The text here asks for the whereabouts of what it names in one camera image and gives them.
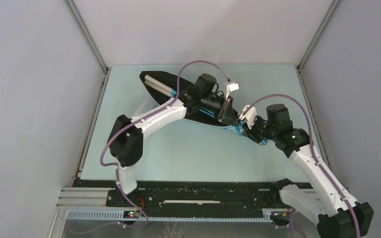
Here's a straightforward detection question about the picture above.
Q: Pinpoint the aluminium frame post right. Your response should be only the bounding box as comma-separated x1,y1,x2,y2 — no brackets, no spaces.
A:
297,0,342,71

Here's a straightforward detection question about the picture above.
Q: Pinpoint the blue racket bag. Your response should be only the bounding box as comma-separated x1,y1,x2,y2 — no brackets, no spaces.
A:
139,70,270,146

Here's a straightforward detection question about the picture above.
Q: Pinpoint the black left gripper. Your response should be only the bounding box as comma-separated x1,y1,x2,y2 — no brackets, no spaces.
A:
200,94,238,126

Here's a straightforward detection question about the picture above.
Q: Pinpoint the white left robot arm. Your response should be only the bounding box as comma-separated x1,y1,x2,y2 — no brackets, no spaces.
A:
108,71,240,207

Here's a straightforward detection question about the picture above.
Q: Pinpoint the aluminium frame post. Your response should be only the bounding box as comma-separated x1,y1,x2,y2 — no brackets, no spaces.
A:
63,0,109,73
297,0,342,71

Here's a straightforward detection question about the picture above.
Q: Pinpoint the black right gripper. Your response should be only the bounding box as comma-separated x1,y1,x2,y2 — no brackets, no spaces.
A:
242,115,277,144

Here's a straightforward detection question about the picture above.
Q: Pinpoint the aluminium frame post left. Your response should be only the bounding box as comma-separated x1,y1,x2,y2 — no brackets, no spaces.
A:
63,0,109,73

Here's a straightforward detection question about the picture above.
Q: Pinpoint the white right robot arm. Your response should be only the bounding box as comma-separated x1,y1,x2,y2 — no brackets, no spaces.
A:
239,104,374,238

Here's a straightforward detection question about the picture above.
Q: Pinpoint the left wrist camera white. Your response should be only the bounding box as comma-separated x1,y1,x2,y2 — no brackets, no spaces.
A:
225,81,240,100

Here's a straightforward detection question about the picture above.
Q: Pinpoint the grey cable duct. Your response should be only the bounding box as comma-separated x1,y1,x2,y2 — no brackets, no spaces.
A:
65,209,272,223

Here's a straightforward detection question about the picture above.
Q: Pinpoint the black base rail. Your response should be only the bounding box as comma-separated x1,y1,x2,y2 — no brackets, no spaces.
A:
106,181,291,218

